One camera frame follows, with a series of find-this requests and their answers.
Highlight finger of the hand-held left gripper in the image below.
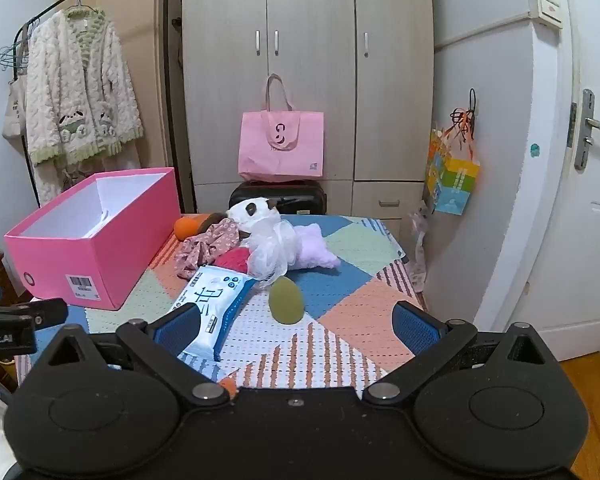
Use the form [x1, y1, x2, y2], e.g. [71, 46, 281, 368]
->
[0, 298, 69, 332]

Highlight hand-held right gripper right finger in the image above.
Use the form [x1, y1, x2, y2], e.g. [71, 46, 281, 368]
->
[362, 300, 563, 407]

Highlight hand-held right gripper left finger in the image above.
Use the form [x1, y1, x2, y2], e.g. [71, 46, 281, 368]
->
[32, 302, 231, 407]

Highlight white blue wet wipes packet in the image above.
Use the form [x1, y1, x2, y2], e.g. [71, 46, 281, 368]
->
[171, 265, 259, 361]

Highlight pink cardboard box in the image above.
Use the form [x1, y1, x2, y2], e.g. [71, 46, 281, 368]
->
[4, 167, 177, 311]

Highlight floral pink cloth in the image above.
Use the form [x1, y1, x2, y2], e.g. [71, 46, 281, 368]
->
[175, 217, 241, 281]

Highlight red fluffy cloth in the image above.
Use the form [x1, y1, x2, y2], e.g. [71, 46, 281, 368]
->
[214, 247, 251, 274]

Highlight orange carrot plush toy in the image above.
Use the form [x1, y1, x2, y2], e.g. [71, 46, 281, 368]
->
[174, 213, 229, 240]

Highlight green egg-shaped sponge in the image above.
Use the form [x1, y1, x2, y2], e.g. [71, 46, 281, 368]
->
[268, 276, 305, 325]

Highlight white plastic bag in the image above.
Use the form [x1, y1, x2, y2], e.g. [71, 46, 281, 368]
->
[247, 212, 301, 289]

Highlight purple star plush pillow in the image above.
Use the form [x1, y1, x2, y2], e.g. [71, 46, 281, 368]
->
[286, 224, 340, 272]

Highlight white round plush toy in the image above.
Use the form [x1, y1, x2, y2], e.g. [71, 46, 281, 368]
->
[226, 197, 281, 234]

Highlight crumpled pale plastic bag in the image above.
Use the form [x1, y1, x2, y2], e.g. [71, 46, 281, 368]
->
[409, 209, 429, 292]

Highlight colourful paper gift bag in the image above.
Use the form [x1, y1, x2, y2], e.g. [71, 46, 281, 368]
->
[425, 89, 481, 216]

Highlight black suitcase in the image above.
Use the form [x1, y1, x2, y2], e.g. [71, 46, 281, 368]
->
[228, 179, 327, 216]

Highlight white door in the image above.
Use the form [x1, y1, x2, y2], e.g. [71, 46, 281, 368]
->
[472, 0, 600, 363]

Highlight pink tote bag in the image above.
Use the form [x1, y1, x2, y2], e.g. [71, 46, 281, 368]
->
[238, 74, 325, 183]

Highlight cream fluffy cardigan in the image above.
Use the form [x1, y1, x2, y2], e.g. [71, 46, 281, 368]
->
[25, 7, 145, 206]

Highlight beige wooden wardrobe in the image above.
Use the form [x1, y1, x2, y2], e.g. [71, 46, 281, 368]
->
[180, 0, 436, 219]

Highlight black clothes rack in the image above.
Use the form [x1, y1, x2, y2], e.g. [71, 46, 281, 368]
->
[10, 0, 183, 211]

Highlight wire clothes hangers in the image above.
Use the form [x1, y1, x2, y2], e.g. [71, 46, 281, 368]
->
[0, 15, 42, 75]

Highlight silver door handle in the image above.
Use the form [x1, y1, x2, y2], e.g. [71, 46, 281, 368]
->
[575, 89, 600, 171]

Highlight white wall switch box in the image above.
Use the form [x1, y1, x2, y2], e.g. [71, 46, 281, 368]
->
[527, 0, 564, 29]

